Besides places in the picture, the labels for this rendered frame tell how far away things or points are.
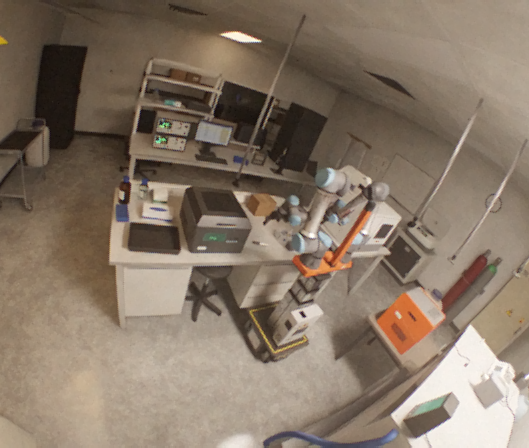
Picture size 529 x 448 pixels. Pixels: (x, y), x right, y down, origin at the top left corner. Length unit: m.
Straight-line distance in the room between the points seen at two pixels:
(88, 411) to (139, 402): 0.42
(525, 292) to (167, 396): 4.92
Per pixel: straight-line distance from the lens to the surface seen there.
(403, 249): 4.93
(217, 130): 3.51
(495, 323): 4.96
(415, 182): 5.66
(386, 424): 1.01
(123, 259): 1.67
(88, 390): 2.21
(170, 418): 2.13
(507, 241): 5.12
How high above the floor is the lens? 2.09
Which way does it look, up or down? 30 degrees down
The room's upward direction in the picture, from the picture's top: 25 degrees clockwise
